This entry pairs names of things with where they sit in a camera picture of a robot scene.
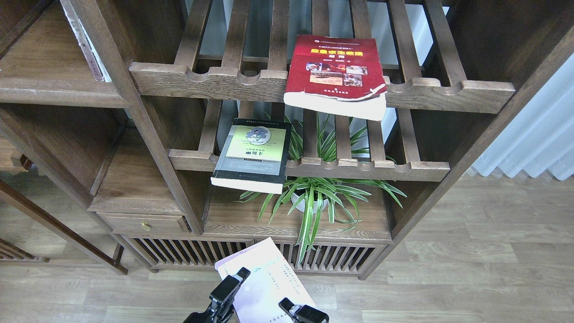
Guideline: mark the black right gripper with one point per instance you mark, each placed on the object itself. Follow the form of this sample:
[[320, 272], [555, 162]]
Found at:
[[303, 313]]

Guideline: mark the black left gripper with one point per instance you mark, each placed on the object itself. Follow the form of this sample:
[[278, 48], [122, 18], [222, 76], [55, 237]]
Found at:
[[221, 308]]

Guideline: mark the lavender cover book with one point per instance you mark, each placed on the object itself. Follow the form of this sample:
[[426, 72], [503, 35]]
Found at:
[[271, 280]]

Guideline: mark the red cover book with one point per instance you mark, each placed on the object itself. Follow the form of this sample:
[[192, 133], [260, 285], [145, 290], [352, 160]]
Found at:
[[337, 76]]

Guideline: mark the brass drawer knob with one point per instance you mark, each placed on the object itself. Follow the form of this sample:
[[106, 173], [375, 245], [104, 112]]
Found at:
[[145, 226]]

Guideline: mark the green spider plant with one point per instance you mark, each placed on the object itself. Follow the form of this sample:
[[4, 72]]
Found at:
[[318, 193]]

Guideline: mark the black and green book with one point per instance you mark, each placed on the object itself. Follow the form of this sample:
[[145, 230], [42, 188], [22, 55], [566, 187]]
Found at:
[[254, 156]]

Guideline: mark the dark wooden bookshelf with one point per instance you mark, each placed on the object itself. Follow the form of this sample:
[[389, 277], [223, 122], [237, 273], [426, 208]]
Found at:
[[142, 147]]

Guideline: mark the worn standing book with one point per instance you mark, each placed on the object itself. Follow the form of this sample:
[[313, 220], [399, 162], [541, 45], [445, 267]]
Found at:
[[92, 57]]

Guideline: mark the white curtain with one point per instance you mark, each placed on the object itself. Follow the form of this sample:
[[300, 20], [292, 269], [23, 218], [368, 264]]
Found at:
[[540, 139]]

